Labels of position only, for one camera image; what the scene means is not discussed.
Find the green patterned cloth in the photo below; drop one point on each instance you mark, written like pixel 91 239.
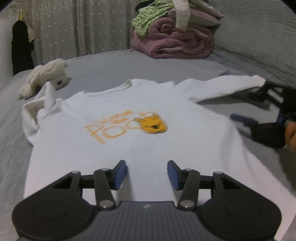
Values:
pixel 148 12

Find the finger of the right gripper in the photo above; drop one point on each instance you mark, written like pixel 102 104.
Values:
pixel 246 121
pixel 269 91

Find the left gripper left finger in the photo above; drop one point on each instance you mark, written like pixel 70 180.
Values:
pixel 69 205

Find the person's right hand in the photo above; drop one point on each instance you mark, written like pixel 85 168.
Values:
pixel 290 135

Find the grey patterned curtain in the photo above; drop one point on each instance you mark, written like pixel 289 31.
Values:
pixel 68 29

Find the white plush toy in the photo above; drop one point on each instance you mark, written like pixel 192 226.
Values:
pixel 53 71

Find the black hanging garment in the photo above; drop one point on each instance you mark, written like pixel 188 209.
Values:
pixel 21 48

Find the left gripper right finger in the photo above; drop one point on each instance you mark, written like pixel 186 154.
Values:
pixel 225 207

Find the white printed t-shirt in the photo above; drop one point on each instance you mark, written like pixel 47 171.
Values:
pixel 146 124

